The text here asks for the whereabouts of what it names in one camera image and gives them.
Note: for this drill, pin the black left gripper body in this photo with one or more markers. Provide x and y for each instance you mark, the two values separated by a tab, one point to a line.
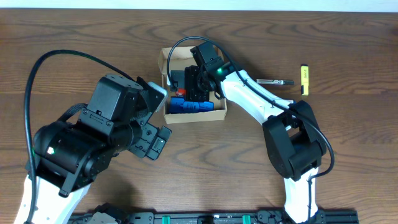
148	140

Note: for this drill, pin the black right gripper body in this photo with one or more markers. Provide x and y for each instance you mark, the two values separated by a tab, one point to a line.
193	79

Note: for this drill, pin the orange stapler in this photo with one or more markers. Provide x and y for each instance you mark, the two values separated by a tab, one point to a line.
180	92

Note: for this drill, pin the blue plastic eraser holder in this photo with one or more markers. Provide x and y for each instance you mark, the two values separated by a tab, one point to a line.
179	105

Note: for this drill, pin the brown cardboard box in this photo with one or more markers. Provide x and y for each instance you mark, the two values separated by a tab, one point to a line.
181	58

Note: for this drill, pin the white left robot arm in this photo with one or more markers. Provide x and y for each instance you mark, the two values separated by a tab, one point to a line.
70	152

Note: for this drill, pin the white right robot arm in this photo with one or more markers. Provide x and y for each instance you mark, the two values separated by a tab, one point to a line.
295	145

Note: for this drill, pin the black whiteboard marker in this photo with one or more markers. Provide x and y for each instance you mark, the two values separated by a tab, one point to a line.
274	82

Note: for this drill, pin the yellow highlighter pen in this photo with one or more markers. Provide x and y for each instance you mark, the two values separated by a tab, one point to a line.
304	76

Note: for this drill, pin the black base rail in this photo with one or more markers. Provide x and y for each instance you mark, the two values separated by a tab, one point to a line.
107	213

